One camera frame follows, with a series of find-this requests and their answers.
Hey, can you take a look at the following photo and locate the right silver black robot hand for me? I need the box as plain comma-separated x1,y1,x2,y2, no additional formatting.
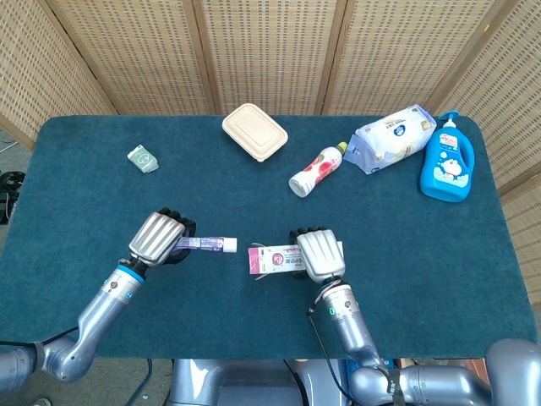
287,226,347,283

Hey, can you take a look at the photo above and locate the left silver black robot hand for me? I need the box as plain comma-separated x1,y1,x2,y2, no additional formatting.
127,206,198,268

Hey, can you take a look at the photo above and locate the white red toothpaste box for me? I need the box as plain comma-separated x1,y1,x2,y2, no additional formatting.
247,240,344,280

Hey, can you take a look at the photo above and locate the small purple tube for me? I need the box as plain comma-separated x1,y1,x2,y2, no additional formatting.
175,235,238,255

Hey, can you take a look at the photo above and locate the small green packet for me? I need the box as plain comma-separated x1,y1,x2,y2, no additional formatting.
126,144,161,174

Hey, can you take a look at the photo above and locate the pink label drink bottle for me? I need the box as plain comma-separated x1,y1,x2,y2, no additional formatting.
287,141,349,199

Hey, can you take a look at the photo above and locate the wet wipes pack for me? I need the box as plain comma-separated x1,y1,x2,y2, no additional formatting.
342,103,438,176

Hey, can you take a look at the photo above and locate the blue detergent pump bottle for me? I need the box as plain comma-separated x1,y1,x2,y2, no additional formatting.
419,110,476,204

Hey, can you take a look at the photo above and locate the teal felt table cover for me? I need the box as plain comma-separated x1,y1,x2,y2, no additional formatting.
0,114,538,360

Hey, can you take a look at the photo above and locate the beige lidded food container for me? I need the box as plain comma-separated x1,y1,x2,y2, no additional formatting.
221,102,289,163

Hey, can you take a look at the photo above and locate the black floor equipment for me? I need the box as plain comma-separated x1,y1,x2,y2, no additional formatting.
0,170,26,225

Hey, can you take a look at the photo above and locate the grey-blue robot torso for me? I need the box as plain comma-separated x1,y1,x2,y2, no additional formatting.
168,358,356,406

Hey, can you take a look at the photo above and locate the woven bamboo folding screen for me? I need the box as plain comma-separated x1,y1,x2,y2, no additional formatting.
0,0,541,310

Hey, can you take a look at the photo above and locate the blue floor cable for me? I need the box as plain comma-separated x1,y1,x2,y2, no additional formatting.
124,358,154,406

